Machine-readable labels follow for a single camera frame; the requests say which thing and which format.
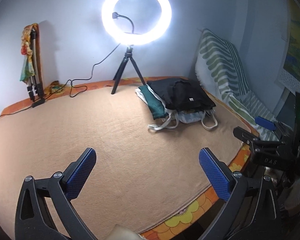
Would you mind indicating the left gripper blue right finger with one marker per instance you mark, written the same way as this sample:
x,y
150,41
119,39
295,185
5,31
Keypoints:
x,y
218,174

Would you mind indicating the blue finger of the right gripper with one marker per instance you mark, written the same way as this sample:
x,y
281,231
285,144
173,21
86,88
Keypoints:
x,y
267,124
250,137

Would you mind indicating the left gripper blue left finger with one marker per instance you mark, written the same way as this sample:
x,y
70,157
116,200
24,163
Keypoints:
x,y
77,172

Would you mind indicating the black pants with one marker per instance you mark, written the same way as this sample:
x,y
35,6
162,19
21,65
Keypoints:
x,y
182,95

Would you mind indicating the white tote bag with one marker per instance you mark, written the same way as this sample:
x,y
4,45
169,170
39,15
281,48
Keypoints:
x,y
207,118

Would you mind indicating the orange floral bedsheet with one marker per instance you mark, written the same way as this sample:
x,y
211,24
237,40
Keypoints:
x,y
182,220

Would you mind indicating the colourful painting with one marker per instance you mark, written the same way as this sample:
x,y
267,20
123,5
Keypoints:
x,y
289,74

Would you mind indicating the beige blanket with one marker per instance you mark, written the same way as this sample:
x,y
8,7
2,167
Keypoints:
x,y
141,177

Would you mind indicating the green striped white pillow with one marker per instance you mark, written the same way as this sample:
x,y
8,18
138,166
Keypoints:
x,y
220,72

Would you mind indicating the dark green folded garment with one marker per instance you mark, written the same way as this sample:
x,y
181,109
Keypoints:
x,y
155,106

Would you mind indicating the folded silver tripod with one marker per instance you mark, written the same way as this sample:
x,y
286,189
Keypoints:
x,y
35,85

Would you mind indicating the colourful scarf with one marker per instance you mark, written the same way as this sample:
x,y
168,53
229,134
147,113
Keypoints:
x,y
28,66

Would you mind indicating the white ring light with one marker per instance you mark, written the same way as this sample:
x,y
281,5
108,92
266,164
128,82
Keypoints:
x,y
136,22

